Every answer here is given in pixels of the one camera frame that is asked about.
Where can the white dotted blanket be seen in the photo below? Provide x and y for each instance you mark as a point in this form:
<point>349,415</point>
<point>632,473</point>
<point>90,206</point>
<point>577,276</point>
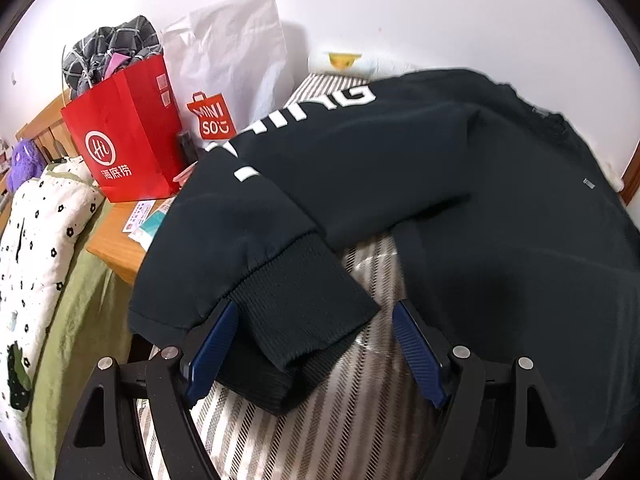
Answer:
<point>47,216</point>

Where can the black sweatshirt with white letters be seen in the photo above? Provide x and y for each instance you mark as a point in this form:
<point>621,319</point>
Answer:
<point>509,236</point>

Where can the wooden bedside table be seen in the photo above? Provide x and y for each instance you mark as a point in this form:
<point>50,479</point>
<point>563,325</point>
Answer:
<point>114,247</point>

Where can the papers and packets on table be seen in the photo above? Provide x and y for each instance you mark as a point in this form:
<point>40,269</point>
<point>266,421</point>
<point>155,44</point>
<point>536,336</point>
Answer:
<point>145,220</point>

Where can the green bed sheet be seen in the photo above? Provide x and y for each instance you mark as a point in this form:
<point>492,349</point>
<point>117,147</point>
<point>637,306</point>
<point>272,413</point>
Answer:
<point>90,321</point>

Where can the rolled white mat yellow ducks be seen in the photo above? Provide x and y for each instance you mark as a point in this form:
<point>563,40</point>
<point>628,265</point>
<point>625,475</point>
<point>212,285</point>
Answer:
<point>357,65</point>

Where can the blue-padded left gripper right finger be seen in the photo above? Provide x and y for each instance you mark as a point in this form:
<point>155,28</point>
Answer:
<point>495,421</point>

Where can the grey plaid clothes in bag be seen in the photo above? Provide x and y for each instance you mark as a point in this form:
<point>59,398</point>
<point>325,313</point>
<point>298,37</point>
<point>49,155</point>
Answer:
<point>108,50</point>

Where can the white Miniso plastic bag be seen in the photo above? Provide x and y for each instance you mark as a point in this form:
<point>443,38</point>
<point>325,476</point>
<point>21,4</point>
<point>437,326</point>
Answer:
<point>228,67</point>

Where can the purple plush toy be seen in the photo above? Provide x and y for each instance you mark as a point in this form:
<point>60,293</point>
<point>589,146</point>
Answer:
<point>26,163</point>

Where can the wooden headboard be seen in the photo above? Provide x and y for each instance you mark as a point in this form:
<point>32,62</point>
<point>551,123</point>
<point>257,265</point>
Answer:
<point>48,131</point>

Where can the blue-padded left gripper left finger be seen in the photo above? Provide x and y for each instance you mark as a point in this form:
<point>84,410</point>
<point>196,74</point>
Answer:
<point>104,440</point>

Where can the red paper shopping bag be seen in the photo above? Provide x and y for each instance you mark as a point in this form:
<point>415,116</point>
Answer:
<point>126,129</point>

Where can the striped beige mattress quilt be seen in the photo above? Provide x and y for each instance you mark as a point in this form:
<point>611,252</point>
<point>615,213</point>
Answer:
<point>340,399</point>

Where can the brown wooden door frame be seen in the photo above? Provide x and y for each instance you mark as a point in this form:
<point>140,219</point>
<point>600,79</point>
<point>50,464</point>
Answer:
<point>631,178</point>

